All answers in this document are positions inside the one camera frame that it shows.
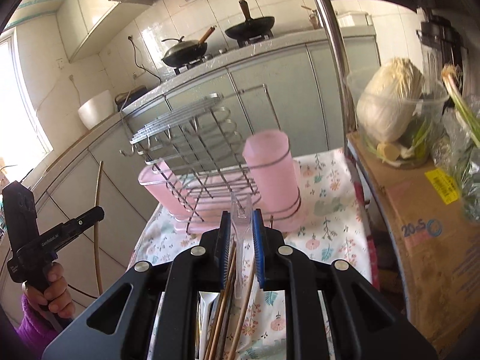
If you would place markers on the cardboard box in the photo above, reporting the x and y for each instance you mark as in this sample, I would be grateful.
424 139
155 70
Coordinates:
437 248

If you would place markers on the white rice cooker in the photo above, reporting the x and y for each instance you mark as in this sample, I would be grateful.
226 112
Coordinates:
97 109

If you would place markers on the green onions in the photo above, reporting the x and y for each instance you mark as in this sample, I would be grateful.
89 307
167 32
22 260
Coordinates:
464 143

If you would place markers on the open black frying pan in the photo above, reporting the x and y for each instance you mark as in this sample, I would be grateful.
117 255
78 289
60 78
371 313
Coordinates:
250 27

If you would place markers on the steel shelf pole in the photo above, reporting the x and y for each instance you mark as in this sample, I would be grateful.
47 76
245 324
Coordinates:
337 99

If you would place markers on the floral animal print cloth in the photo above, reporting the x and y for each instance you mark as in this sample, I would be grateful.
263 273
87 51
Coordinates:
335 227

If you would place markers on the napa cabbage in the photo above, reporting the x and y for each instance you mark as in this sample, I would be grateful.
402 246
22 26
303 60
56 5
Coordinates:
386 106

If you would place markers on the dark wooden chopstick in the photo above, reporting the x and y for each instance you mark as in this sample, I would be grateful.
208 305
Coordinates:
220 310

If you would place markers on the left hand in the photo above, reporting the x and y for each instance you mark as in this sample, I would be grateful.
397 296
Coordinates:
56 297

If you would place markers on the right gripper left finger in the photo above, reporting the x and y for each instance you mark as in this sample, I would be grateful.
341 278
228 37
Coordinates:
151 311

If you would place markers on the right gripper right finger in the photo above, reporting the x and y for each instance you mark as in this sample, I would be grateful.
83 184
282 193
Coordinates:
332 311

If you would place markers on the pink wire utensil rack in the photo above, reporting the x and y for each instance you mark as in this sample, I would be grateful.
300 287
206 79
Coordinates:
199 163

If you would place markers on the lidded black wok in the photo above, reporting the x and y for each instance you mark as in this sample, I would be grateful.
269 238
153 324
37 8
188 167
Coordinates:
185 52

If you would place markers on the black blender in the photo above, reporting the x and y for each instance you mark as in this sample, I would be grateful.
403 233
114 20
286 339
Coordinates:
441 44

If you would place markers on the clear plastic container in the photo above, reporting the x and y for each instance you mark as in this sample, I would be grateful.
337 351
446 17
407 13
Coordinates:
413 148

